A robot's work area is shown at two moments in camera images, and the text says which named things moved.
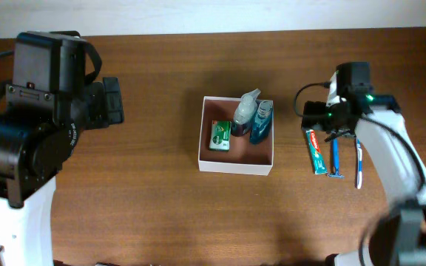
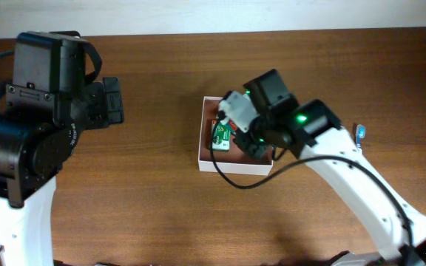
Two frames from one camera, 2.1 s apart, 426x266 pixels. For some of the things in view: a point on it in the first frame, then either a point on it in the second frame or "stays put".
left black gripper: x=112 y=100 stays put
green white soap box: x=220 y=135 stays put
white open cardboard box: x=243 y=157 stays put
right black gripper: x=313 y=115 -> x=252 y=142
